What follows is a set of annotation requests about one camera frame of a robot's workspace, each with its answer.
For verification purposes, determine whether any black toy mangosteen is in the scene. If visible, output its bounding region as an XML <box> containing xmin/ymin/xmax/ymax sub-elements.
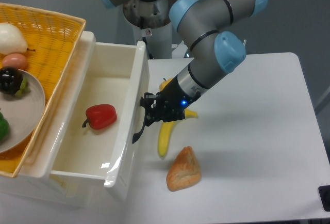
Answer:
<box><xmin>1</xmin><ymin>66</ymin><xmax>30</xmax><ymax>97</ymax></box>

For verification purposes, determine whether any white drawer cabinet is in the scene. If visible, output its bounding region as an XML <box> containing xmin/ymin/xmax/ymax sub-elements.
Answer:
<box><xmin>1</xmin><ymin>31</ymin><xmax>96</xmax><ymax>203</ymax></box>

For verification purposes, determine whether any yellow woven basket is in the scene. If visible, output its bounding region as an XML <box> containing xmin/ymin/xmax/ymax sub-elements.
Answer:
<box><xmin>1</xmin><ymin>3</ymin><xmax>86</xmax><ymax>178</ymax></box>

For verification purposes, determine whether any toy pastry turnover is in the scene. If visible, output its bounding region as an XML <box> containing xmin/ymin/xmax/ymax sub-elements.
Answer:
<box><xmin>166</xmin><ymin>146</ymin><xmax>202</xmax><ymax>191</ymax></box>

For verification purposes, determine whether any green toy pepper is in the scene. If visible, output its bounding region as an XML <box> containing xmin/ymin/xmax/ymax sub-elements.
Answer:
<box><xmin>0</xmin><ymin>113</ymin><xmax>10</xmax><ymax>141</ymax></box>

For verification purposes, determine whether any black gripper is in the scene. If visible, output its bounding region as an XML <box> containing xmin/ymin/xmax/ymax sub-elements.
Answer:
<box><xmin>140</xmin><ymin>76</ymin><xmax>201</xmax><ymax>126</ymax></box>

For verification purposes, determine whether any pink toy egg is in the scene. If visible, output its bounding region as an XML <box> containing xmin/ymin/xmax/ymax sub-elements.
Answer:
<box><xmin>2</xmin><ymin>53</ymin><xmax>28</xmax><ymax>70</ymax></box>

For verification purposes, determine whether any red toy bell pepper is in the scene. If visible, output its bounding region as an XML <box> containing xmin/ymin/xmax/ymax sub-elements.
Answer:
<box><xmin>82</xmin><ymin>104</ymin><xmax>117</xmax><ymax>130</ymax></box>

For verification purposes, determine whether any white toy pear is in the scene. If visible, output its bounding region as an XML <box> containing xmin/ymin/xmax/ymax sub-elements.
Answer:
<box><xmin>1</xmin><ymin>23</ymin><xmax>36</xmax><ymax>55</ymax></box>

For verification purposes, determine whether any yellow toy bell pepper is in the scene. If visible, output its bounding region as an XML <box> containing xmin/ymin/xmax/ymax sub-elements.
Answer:
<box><xmin>159</xmin><ymin>78</ymin><xmax>173</xmax><ymax>91</ymax></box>

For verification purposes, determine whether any black corner object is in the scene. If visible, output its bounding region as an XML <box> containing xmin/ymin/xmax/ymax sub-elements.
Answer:
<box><xmin>318</xmin><ymin>185</ymin><xmax>330</xmax><ymax>212</ymax></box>

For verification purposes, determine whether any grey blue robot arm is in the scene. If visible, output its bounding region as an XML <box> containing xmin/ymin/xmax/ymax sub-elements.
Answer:
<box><xmin>102</xmin><ymin>0</ymin><xmax>268</xmax><ymax>126</ymax></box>

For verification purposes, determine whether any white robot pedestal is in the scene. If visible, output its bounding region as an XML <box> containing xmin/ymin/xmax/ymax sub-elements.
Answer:
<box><xmin>123</xmin><ymin>0</ymin><xmax>176</xmax><ymax>59</ymax></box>

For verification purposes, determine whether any grey plate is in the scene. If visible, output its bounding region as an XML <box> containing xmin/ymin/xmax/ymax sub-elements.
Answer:
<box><xmin>1</xmin><ymin>70</ymin><xmax>45</xmax><ymax>152</ymax></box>

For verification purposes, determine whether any yellow toy banana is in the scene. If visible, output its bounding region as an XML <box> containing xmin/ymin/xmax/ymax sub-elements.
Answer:
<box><xmin>157</xmin><ymin>120</ymin><xmax>183</xmax><ymax>157</ymax></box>

